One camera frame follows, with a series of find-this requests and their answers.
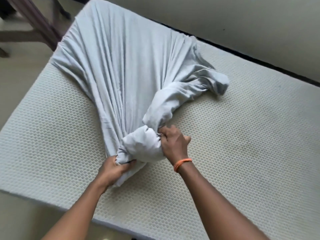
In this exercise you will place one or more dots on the person's left hand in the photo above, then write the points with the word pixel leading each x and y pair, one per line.
pixel 110 172

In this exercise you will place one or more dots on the person's right hand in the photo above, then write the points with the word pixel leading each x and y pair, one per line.
pixel 175 144

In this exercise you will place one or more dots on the white honeycomb mattress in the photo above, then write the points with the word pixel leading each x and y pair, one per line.
pixel 250 147

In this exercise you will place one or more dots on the grey bed sheet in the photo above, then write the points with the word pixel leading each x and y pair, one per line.
pixel 125 59

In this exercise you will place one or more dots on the person's left forearm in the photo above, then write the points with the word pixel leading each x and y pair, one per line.
pixel 75 217

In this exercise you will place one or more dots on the person's right forearm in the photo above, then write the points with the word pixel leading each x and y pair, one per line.
pixel 220 204

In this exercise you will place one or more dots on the orange wrist band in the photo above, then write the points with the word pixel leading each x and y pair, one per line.
pixel 182 162

